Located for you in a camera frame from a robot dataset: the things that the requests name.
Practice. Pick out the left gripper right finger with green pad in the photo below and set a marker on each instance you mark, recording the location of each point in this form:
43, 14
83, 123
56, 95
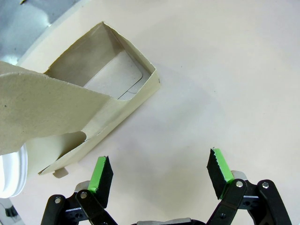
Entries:
219, 173

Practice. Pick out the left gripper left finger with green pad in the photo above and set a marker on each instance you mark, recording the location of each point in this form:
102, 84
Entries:
100, 182

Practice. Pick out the brown cardboard cup carrier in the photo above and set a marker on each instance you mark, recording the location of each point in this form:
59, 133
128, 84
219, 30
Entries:
47, 105

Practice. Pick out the short white lidded paper cup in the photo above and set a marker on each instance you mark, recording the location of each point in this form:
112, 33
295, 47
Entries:
11, 173

